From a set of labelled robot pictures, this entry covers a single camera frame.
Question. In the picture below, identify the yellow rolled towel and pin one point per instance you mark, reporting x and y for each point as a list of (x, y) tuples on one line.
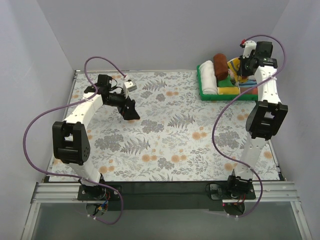
[(228, 90)]

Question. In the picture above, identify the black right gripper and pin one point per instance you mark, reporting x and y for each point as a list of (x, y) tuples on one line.
[(243, 67)]

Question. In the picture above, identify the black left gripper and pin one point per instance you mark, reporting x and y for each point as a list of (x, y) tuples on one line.
[(126, 106)]

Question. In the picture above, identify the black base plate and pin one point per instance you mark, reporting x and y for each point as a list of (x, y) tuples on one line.
[(222, 190), (115, 193)]

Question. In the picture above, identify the floral patterned table mat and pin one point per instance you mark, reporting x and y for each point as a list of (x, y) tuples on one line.
[(179, 137)]

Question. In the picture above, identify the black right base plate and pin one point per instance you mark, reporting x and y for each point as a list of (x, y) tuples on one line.
[(222, 190)]

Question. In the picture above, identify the light blue rolled towel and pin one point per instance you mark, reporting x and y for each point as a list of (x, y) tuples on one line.
[(248, 84)]

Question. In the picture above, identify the green plastic tray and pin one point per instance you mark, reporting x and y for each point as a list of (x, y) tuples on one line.
[(221, 97)]

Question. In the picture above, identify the red brown rolled towel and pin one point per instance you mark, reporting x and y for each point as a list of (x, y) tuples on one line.
[(249, 90)]

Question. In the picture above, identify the white rolled towel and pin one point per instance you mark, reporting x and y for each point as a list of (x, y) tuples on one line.
[(208, 78)]

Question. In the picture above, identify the aluminium frame rail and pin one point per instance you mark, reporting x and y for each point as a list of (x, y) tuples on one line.
[(159, 210)]

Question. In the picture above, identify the green rolled towel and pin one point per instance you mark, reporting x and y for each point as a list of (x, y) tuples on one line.
[(225, 83)]

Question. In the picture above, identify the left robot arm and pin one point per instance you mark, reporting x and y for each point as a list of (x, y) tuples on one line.
[(70, 140)]

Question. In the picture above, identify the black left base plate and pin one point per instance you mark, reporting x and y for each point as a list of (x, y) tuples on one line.
[(115, 193)]

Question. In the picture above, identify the blue yellow cloth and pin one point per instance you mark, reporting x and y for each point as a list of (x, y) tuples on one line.
[(234, 67)]

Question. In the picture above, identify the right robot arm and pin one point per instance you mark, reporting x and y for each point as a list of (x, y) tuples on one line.
[(266, 117)]

